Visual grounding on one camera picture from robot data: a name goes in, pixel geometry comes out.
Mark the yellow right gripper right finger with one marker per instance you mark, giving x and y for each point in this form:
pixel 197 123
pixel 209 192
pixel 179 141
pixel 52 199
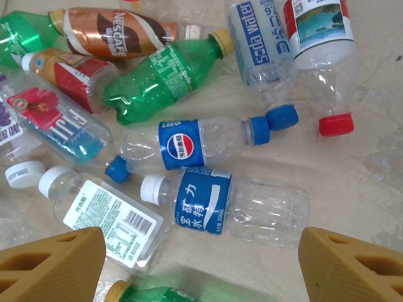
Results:
pixel 318 270

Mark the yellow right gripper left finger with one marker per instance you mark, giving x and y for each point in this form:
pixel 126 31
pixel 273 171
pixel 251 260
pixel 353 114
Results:
pixel 78 267

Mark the white label clear bottle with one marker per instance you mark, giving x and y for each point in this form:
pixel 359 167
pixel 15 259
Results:
pixel 104 214

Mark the green plastic bottle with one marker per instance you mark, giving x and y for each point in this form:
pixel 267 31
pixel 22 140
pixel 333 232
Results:
pixel 22 34
pixel 157 294

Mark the blue label bottle white cap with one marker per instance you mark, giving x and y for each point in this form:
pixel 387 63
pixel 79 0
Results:
pixel 201 201

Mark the Fiji water bottle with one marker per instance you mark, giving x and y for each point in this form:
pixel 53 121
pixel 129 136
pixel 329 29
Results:
pixel 56 122

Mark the Pepsi blue label bottle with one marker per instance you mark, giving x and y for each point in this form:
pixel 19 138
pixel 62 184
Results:
pixel 182 144

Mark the green Sprite label bottle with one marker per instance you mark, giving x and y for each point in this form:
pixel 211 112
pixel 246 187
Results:
pixel 151 81

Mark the soda water bottle blue cap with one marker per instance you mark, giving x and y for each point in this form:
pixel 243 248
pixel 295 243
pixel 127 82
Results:
pixel 255 47

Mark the clear bottle red cap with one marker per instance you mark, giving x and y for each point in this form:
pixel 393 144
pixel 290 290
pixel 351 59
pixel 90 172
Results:
pixel 321 31

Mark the purple grape label bottle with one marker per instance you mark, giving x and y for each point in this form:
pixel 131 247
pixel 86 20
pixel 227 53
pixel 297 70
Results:
pixel 22 174

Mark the orange red label tea bottle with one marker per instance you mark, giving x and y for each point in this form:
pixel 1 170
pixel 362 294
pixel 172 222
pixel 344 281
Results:
pixel 72 75

